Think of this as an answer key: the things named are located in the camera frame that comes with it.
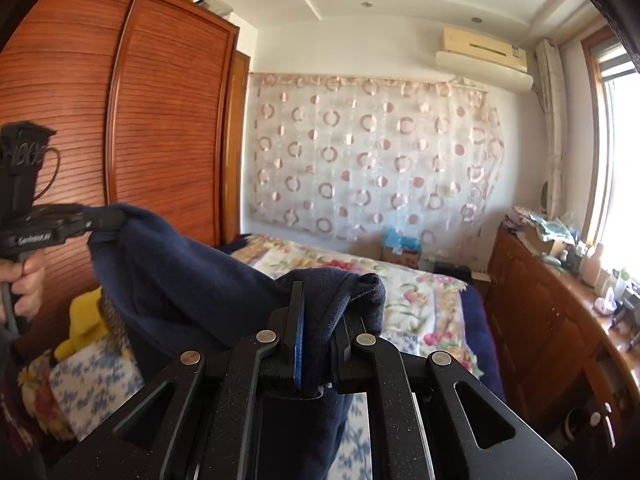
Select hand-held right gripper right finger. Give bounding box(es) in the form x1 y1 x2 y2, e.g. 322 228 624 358
330 317 578 480

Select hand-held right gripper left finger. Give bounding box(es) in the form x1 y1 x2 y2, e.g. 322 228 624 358
47 280 313 480

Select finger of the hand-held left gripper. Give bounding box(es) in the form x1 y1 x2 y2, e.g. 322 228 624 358
75 207 127 236

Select navy blue printed t-shirt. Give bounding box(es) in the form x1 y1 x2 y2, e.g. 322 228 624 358
87 202 387 480

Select person's left hand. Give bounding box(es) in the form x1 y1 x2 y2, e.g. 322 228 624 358
0 255 47 321

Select floral quilt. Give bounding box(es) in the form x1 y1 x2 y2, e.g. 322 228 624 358
231 234 483 378

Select yellow cloth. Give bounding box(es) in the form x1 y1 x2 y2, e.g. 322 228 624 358
54 287 109 362

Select dark patterned pillow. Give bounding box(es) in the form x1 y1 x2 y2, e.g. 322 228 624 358
99 294 135 352

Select wooden slatted wardrobe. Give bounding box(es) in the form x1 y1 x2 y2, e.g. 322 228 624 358
0 0 252 356

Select blue tissue box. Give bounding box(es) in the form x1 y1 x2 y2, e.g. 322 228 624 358
382 227 422 255

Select blue floral bed sheet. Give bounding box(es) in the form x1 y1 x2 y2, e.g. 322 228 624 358
49 340 376 480

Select floral cushion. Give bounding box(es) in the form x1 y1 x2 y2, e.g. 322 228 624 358
16 349 73 442

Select wooden low cabinet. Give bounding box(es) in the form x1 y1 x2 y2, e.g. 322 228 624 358
482 227 640 463

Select circle patterned sheer curtain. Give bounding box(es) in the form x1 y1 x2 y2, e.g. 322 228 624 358
247 72 506 245

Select items on wardrobe top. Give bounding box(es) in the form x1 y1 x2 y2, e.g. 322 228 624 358
194 0 234 19

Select pink thermos jug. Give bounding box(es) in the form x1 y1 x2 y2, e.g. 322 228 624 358
582 242 606 287

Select black devices on cabinet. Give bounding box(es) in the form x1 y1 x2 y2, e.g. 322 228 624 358
620 285 640 351

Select pale window curtain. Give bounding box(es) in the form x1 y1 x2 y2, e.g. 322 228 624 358
535 37 569 221

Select window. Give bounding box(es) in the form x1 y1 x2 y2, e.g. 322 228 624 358
582 25 640 271

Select white wall air conditioner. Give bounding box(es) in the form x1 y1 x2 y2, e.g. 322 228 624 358
434 26 535 94

